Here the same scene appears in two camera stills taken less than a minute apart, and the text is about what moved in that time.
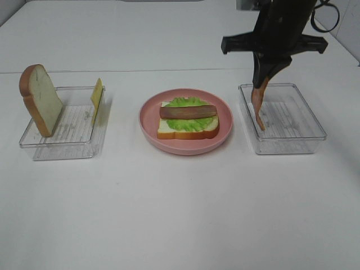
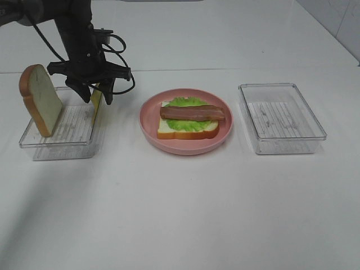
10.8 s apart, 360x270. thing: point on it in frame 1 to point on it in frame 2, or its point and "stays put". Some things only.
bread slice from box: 166,131 stays put
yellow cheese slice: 96,96 stays put
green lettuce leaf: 188,124 stays put
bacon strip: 257,95 to 196,113
